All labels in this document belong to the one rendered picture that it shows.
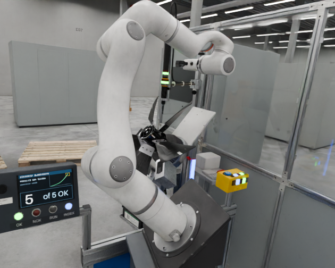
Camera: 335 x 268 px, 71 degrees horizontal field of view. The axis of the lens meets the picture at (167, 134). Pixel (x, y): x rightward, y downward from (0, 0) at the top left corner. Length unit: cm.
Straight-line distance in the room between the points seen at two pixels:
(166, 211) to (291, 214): 111
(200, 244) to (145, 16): 76
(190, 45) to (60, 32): 1294
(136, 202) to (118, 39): 48
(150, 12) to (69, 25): 1308
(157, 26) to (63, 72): 606
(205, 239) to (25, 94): 627
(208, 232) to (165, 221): 15
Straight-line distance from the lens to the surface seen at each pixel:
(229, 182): 136
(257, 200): 191
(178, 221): 87
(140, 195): 76
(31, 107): 682
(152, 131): 149
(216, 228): 84
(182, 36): 92
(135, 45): 72
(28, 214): 93
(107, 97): 72
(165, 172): 145
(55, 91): 685
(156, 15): 88
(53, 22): 1375
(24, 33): 1348
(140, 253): 100
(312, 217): 171
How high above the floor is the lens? 160
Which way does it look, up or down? 14 degrees down
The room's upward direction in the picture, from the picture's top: 5 degrees clockwise
